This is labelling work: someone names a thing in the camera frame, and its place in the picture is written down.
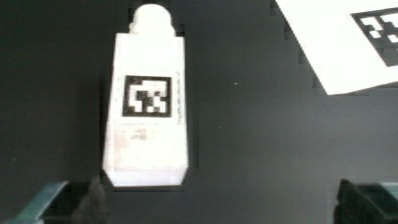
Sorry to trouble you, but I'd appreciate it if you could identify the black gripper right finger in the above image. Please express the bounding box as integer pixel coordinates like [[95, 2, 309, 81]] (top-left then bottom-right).
[[335, 179, 398, 224]]

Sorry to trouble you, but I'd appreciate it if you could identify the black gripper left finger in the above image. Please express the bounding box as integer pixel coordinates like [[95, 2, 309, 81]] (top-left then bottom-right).
[[6, 176, 108, 224]]

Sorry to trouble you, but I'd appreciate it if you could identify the white table leg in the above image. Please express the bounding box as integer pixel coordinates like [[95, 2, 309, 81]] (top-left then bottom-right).
[[102, 4, 188, 187]]

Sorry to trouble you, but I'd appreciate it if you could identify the white sheet with fiducial tags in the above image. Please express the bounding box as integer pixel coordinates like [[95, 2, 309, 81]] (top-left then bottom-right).
[[275, 0, 398, 95]]

